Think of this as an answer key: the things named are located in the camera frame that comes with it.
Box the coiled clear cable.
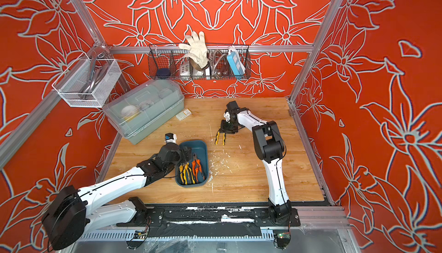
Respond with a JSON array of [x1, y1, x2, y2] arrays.
[[211, 50, 229, 78]]

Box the yellow pliers in box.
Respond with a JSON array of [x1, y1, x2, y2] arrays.
[[183, 163, 195, 185]]

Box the small white labelled box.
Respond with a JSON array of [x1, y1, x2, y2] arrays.
[[176, 109, 192, 121]]

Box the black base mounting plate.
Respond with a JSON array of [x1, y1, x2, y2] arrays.
[[116, 205, 300, 228]]

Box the white work glove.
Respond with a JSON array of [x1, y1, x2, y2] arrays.
[[178, 31, 208, 69]]

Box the black wire wall basket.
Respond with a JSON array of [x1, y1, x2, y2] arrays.
[[148, 43, 252, 80]]

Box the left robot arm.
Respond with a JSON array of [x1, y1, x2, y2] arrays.
[[41, 141, 192, 251]]

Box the translucent lidded storage container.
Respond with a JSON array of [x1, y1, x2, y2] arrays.
[[102, 80, 184, 145]]

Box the white power strip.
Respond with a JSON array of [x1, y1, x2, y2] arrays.
[[179, 62, 191, 78]]

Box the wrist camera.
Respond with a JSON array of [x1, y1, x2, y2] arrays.
[[223, 111, 230, 122], [165, 133, 177, 144]]

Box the dark blue round object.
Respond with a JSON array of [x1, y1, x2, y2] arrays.
[[156, 68, 171, 79]]

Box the teal plastic storage box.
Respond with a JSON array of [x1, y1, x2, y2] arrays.
[[175, 140, 209, 188]]

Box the yellow black combination pliers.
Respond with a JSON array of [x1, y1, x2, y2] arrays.
[[215, 130, 226, 145]]

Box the orange long nose pliers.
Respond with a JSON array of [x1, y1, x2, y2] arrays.
[[192, 153, 201, 183]]

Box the blue white box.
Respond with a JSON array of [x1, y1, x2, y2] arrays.
[[227, 46, 246, 79]]

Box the yellow black small pliers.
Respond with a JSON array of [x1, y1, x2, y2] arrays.
[[179, 164, 187, 185]]

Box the white wire mesh basket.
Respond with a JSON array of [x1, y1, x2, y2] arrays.
[[52, 55, 122, 108]]

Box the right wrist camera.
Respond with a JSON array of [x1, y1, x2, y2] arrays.
[[223, 111, 230, 122]]

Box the orange black small pliers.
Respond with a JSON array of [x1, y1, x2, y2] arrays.
[[193, 159, 206, 180]]

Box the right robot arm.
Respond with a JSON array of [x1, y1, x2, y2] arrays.
[[215, 101, 292, 225]]

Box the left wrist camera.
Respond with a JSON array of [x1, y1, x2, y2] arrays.
[[165, 133, 177, 144]]

